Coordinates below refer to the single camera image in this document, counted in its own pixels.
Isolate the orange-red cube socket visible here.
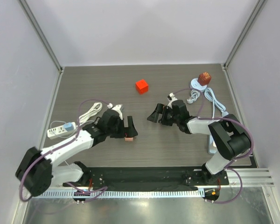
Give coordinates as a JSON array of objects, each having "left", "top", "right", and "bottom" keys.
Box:
[{"left": 135, "top": 79, "right": 149, "bottom": 95}]

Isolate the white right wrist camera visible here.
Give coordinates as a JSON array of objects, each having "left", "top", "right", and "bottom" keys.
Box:
[{"left": 167, "top": 93, "right": 178, "bottom": 108}]

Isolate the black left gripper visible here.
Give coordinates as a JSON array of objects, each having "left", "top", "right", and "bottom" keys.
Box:
[{"left": 106, "top": 116, "right": 137, "bottom": 138}]

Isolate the white power strip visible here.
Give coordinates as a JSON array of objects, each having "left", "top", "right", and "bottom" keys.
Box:
[{"left": 47, "top": 124, "right": 77, "bottom": 140}]

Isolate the light blue charger plug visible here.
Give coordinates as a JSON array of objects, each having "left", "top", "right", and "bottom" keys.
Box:
[{"left": 63, "top": 122, "right": 76, "bottom": 132}]

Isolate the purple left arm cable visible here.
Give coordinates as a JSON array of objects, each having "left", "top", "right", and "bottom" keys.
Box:
[{"left": 18, "top": 99, "right": 112, "bottom": 202}]

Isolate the pink plug adapter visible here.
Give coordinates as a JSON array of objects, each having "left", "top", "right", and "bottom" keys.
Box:
[{"left": 125, "top": 137, "right": 136, "bottom": 142}]

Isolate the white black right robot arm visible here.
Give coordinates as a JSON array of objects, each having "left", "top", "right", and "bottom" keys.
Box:
[{"left": 147, "top": 100, "right": 253, "bottom": 185}]

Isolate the small white plug cable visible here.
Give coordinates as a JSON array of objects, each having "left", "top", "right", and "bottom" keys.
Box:
[{"left": 186, "top": 90, "right": 201, "bottom": 105}]

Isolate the aluminium rail front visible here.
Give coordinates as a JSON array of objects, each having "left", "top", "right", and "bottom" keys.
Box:
[{"left": 20, "top": 169, "right": 275, "bottom": 189}]

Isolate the light blue power cable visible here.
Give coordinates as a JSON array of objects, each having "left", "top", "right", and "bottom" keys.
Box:
[{"left": 204, "top": 87, "right": 230, "bottom": 117}]

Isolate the aluminium frame post left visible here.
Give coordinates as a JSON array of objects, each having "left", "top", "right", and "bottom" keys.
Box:
[{"left": 17, "top": 0, "right": 63, "bottom": 73}]

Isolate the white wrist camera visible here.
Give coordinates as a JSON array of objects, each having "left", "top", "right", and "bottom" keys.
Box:
[
  {"left": 107, "top": 103, "right": 123, "bottom": 120},
  {"left": 167, "top": 93, "right": 178, "bottom": 108}
]

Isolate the aluminium frame post right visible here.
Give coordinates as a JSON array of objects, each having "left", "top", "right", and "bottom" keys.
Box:
[{"left": 224, "top": 0, "right": 268, "bottom": 70}]

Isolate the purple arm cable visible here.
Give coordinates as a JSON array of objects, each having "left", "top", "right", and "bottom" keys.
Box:
[
  {"left": 18, "top": 99, "right": 112, "bottom": 202},
  {"left": 174, "top": 88, "right": 254, "bottom": 205}
]

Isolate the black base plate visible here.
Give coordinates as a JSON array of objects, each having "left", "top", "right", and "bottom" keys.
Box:
[{"left": 73, "top": 167, "right": 229, "bottom": 192}]

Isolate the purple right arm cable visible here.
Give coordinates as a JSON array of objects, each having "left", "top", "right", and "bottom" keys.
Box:
[{"left": 174, "top": 88, "right": 254, "bottom": 205}]

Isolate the coiled white power cable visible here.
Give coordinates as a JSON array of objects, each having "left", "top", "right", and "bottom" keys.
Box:
[{"left": 77, "top": 102, "right": 103, "bottom": 124}]

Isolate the round light blue socket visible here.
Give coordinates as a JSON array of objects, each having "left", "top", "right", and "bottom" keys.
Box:
[{"left": 190, "top": 78, "right": 207, "bottom": 92}]

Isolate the aluminium frame post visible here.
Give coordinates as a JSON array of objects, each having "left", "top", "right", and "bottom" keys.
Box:
[
  {"left": 17, "top": 0, "right": 63, "bottom": 73},
  {"left": 224, "top": 0, "right": 268, "bottom": 70}
]

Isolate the white slotted cable duct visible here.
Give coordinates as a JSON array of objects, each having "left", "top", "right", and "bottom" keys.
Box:
[{"left": 36, "top": 189, "right": 205, "bottom": 199}]

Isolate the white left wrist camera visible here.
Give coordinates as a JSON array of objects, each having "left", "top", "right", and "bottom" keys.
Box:
[{"left": 107, "top": 103, "right": 123, "bottom": 120}]

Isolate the light blue power strip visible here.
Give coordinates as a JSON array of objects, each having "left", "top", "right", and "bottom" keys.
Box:
[{"left": 208, "top": 135, "right": 217, "bottom": 154}]

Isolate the dark red cube adapter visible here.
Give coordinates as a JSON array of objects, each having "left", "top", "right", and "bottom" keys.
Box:
[{"left": 197, "top": 72, "right": 211, "bottom": 86}]

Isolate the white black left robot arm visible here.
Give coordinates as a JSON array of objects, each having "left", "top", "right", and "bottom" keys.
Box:
[{"left": 15, "top": 108, "right": 138, "bottom": 197}]

